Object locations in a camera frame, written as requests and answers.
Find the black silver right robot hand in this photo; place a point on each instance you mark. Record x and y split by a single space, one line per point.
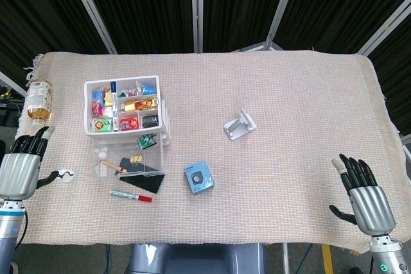
372 206

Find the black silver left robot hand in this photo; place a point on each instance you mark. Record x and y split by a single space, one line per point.
17 174

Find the clear plastic drawer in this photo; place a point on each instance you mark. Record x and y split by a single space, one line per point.
106 174

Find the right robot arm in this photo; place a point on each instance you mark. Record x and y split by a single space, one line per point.
387 254

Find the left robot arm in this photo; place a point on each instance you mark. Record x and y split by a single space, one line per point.
9 238

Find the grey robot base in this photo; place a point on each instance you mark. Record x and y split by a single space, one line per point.
192 261

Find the white plastic drawer organizer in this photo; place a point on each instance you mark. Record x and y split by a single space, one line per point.
128 132

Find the amber tea bottle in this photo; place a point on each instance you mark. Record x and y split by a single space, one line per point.
38 97

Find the small white ball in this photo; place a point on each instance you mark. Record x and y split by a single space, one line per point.
103 155

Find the lion print green packet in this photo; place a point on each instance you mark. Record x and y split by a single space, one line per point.
102 124

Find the pink red candy packet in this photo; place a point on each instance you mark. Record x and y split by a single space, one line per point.
96 108

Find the red-capped whiteboard marker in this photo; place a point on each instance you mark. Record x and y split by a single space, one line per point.
125 194

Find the blue candy packet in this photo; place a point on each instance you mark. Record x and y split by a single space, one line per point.
98 95

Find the beige woven tablecloth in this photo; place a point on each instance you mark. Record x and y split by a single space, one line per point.
257 190

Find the blue-capped whiteboard marker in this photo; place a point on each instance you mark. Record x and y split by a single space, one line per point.
114 107

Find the yellow sticky block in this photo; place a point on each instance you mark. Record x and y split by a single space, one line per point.
108 99

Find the gold binder clip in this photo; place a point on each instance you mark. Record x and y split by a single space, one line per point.
136 159

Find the red yellow snack packet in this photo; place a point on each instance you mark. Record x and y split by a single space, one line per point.
128 123

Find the green circuit board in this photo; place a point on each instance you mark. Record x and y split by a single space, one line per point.
146 140

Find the small black box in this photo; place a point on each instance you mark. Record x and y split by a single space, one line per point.
150 121

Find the orange gold packet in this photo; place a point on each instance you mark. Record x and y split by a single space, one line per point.
144 104

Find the white folding phone stand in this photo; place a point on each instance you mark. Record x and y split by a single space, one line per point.
236 126

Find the blue speaker box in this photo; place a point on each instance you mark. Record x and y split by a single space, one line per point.
199 177

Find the white partition frame post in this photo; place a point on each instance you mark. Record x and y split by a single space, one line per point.
385 27
284 7
93 11
196 7

